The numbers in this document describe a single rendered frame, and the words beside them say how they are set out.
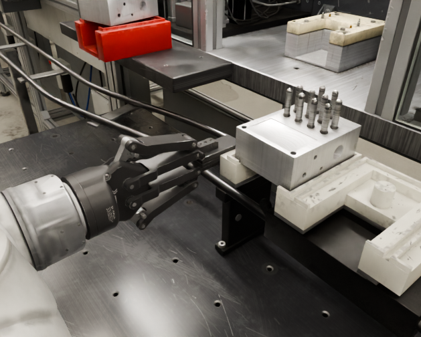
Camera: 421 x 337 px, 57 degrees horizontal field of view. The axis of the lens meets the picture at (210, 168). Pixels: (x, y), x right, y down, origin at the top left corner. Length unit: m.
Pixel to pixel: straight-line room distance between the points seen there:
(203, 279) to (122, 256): 0.14
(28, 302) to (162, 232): 0.46
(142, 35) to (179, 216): 0.37
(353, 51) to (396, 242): 0.44
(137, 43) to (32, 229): 0.51
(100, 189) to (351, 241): 0.29
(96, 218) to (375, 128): 0.40
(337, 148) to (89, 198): 0.30
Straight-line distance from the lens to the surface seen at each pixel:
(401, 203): 0.51
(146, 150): 0.44
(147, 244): 0.68
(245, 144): 0.48
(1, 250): 0.26
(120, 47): 0.81
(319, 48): 0.86
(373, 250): 0.41
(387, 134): 0.60
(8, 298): 0.25
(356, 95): 0.66
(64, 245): 0.42
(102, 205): 0.42
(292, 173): 0.44
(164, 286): 0.61
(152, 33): 0.84
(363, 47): 0.80
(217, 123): 1.15
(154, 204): 0.50
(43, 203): 0.41
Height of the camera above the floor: 1.15
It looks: 33 degrees down
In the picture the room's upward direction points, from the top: straight up
